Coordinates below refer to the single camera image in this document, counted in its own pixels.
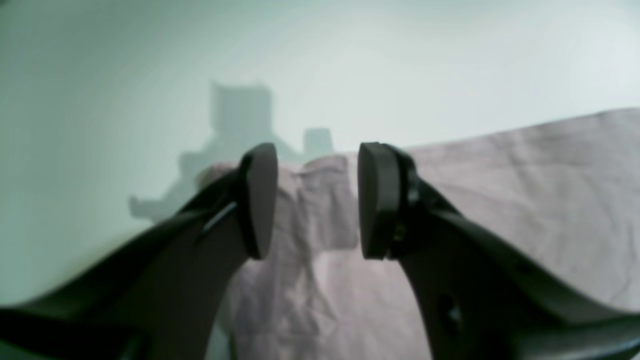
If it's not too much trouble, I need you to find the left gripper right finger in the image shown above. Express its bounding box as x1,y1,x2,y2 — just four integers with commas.
358,142,640,360

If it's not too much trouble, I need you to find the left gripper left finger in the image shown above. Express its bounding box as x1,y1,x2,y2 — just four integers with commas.
0,143,278,360

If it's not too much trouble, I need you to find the pink T-shirt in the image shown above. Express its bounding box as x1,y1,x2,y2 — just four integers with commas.
215,108,639,360

